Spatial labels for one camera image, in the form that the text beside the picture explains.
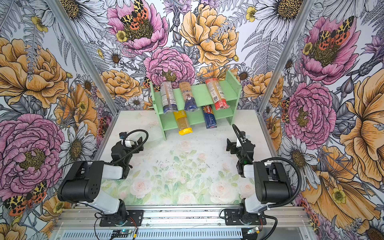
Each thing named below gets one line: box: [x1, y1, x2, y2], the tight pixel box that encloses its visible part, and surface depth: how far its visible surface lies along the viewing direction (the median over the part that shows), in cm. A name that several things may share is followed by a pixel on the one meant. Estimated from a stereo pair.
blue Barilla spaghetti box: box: [202, 105, 218, 129], surface depth 98 cm
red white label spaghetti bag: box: [205, 78, 230, 110], surface depth 89 cm
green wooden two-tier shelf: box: [148, 81, 184, 140], surface depth 93 cm
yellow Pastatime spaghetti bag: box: [173, 110, 193, 136], surface depth 94 cm
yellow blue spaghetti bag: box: [178, 80, 200, 112], surface depth 89 cm
